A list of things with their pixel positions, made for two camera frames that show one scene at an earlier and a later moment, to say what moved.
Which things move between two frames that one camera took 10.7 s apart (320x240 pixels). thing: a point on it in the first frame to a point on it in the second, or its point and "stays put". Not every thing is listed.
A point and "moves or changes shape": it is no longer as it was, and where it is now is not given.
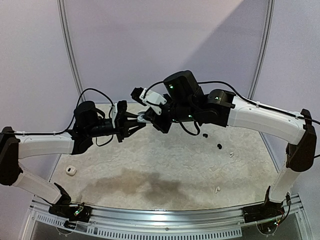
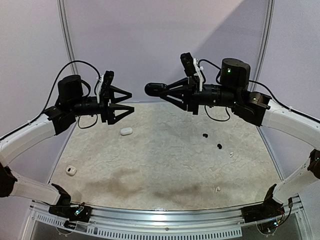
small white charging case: x=70 y=170 stays put
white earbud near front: x=218 y=188 stays put
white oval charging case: x=139 y=118 moves or changes shape
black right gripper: x=160 y=120 to x=191 y=93
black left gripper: x=121 y=126 to x=107 y=112
